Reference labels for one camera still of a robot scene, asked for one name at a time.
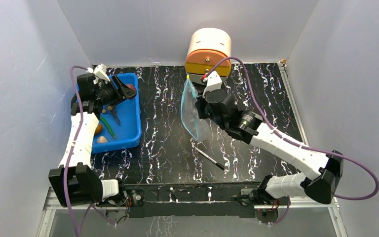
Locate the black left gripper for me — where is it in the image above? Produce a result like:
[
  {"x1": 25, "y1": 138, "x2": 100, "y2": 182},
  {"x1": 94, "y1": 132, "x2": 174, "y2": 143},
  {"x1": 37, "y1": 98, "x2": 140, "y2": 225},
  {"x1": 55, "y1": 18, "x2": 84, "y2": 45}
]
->
[{"x1": 95, "y1": 76, "x2": 136, "y2": 107}]

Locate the dark red onion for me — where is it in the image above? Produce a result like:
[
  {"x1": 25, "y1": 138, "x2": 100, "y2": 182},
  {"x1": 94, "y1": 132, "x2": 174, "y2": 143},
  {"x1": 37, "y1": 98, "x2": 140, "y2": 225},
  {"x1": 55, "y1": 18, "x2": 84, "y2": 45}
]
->
[{"x1": 126, "y1": 84, "x2": 137, "y2": 93}]

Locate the brown longan bunch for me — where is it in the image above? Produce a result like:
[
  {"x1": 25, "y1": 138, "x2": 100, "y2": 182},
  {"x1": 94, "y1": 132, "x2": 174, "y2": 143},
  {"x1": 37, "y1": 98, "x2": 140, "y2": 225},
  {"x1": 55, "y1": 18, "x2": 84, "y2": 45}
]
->
[{"x1": 102, "y1": 104, "x2": 121, "y2": 125}]

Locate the clear zip top bag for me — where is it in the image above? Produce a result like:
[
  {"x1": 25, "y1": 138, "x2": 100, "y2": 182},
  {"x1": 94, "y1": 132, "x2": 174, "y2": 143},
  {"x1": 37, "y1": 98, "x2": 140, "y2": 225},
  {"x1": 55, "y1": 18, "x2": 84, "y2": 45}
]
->
[{"x1": 180, "y1": 75, "x2": 212, "y2": 142}]

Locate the green chili pepper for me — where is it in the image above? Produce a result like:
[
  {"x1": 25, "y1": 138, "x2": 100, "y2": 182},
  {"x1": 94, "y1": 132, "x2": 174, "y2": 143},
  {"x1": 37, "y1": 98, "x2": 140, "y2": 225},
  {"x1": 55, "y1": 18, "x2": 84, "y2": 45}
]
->
[{"x1": 100, "y1": 117, "x2": 116, "y2": 140}]

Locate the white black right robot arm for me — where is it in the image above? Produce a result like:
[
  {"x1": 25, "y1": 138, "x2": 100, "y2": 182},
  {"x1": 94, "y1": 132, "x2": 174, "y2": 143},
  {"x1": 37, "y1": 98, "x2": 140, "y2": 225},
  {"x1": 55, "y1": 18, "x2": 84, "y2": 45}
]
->
[{"x1": 195, "y1": 89, "x2": 343, "y2": 204}]

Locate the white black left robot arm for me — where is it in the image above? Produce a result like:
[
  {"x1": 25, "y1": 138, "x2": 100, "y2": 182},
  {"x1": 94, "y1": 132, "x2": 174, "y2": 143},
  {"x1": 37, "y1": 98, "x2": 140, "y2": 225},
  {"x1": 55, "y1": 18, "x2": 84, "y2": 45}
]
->
[{"x1": 48, "y1": 72, "x2": 142, "y2": 207}]

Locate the blue plastic bin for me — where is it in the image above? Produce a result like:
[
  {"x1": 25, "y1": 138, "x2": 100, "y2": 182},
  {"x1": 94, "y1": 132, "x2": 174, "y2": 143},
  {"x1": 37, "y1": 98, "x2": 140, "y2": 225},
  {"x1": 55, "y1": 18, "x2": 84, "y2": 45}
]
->
[{"x1": 83, "y1": 73, "x2": 142, "y2": 154}]

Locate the pastel mini drawer cabinet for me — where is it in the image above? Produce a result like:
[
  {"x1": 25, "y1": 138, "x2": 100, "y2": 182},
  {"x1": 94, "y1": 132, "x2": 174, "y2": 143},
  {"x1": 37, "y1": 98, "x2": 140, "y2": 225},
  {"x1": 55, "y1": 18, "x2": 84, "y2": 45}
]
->
[{"x1": 185, "y1": 28, "x2": 231, "y2": 84}]

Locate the black and white pen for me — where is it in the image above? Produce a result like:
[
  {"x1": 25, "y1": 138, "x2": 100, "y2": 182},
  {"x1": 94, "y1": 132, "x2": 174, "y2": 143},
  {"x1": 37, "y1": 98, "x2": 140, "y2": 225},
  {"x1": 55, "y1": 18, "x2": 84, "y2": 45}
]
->
[{"x1": 194, "y1": 147, "x2": 225, "y2": 171}]

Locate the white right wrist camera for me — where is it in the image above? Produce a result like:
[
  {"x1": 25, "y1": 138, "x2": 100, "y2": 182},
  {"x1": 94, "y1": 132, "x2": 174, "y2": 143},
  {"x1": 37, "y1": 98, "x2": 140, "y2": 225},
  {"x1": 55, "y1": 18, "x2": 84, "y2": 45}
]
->
[{"x1": 201, "y1": 71, "x2": 223, "y2": 98}]

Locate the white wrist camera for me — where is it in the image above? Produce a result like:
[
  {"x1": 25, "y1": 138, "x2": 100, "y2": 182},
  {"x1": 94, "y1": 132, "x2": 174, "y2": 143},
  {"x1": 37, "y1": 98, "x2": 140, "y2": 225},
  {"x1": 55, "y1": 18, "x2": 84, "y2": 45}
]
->
[
  {"x1": 87, "y1": 64, "x2": 111, "y2": 86},
  {"x1": 201, "y1": 71, "x2": 223, "y2": 98}
]

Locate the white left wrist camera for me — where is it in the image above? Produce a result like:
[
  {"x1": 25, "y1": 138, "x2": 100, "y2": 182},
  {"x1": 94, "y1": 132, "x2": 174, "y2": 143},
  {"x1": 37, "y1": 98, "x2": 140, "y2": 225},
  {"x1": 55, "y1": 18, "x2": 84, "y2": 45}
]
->
[{"x1": 87, "y1": 64, "x2": 111, "y2": 86}]

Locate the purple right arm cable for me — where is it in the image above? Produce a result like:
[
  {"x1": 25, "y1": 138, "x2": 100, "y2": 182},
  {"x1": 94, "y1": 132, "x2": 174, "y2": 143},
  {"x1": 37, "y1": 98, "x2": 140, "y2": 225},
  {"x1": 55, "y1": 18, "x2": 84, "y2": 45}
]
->
[{"x1": 204, "y1": 56, "x2": 379, "y2": 201}]

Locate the aluminium frame rail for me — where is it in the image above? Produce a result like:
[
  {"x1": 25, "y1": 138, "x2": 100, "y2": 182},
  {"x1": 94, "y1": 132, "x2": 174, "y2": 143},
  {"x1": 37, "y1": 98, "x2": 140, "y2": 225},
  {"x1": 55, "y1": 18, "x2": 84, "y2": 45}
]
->
[{"x1": 42, "y1": 186, "x2": 341, "y2": 217}]

